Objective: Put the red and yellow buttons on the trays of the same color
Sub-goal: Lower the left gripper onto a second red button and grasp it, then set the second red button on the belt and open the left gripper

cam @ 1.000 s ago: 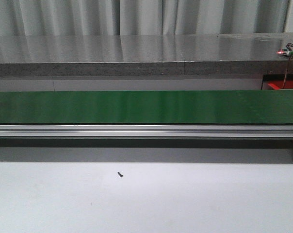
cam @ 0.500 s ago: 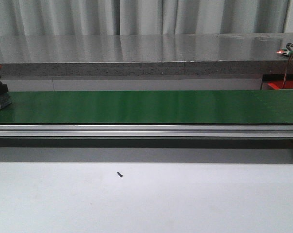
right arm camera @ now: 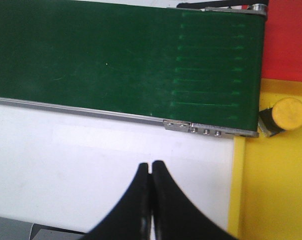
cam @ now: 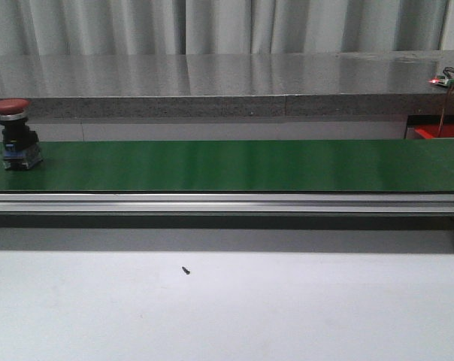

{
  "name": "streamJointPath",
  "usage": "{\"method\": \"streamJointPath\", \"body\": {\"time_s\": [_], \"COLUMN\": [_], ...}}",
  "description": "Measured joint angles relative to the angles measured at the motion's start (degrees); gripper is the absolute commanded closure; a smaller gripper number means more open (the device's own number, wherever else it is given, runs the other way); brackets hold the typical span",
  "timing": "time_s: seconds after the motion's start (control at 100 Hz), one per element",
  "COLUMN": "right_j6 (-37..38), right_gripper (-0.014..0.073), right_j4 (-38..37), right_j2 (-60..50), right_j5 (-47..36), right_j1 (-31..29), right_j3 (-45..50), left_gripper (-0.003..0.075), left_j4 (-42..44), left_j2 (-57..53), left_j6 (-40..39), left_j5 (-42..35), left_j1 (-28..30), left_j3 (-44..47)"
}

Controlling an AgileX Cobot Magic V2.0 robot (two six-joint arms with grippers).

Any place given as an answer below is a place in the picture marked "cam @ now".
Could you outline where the grey curtain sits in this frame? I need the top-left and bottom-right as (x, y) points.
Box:
(0, 1), (449, 56)

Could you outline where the grey stone counter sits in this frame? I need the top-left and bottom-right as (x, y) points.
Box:
(0, 50), (454, 120)

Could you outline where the small green circuit board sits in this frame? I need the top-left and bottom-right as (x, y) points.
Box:
(428, 75), (454, 88)

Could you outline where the red black wire cable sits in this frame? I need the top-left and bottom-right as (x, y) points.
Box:
(437, 66), (454, 139)

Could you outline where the red mushroom push button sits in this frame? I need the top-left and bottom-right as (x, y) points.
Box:
(0, 98), (43, 171)

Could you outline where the aluminium conveyor frame rail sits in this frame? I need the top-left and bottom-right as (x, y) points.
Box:
(0, 191), (454, 229)

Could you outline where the green conveyor belt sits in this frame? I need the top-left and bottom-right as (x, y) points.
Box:
(0, 138), (454, 193)

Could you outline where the red plastic tray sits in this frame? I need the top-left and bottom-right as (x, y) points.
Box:
(414, 126), (454, 139)

